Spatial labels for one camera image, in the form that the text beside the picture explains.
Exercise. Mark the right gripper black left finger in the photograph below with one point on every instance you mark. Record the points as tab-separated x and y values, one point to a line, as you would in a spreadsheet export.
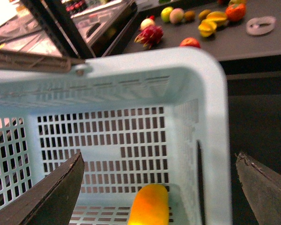
51	201

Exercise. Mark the white pink onion fruit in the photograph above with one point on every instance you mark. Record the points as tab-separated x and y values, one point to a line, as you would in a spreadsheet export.
147	22

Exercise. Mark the red apple on upper tray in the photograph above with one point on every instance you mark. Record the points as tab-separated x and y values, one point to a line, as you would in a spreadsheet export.
190	42

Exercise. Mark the yellow orange mango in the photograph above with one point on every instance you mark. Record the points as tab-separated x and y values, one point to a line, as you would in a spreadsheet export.
150	206

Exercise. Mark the yellow starfruit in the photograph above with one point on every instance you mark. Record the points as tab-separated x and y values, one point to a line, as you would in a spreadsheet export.
220	18
207	28

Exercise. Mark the glass top freezer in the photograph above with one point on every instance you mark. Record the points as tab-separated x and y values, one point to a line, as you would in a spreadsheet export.
100	24

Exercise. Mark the pink dragon fruit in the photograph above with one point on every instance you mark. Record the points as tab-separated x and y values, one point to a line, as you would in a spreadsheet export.
150	36

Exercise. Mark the yellow starfruit front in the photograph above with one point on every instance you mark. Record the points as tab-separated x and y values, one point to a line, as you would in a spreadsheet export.
207	28

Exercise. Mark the green apple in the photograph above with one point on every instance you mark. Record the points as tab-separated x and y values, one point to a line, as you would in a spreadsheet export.
165	14

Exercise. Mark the light blue plastic basket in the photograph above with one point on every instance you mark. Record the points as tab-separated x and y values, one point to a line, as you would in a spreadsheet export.
158	116

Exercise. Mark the pale peach near green apple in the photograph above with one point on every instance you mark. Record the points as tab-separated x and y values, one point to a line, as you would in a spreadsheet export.
176	16

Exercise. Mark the black fruit display tray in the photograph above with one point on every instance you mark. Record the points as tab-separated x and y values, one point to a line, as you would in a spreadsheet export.
229	42

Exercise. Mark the yellow starfruit behind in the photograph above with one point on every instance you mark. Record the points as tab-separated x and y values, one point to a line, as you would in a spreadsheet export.
220	18

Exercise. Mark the grey basket handle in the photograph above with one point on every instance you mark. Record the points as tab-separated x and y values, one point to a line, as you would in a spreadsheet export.
22	61

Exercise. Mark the black metal shelf post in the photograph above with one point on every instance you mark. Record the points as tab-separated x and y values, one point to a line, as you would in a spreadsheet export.
52	16

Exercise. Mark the brown kiwi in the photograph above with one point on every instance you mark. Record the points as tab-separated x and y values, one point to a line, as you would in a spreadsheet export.
203	14
189	16

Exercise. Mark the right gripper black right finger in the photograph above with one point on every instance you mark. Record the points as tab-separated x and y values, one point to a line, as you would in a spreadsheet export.
262	189

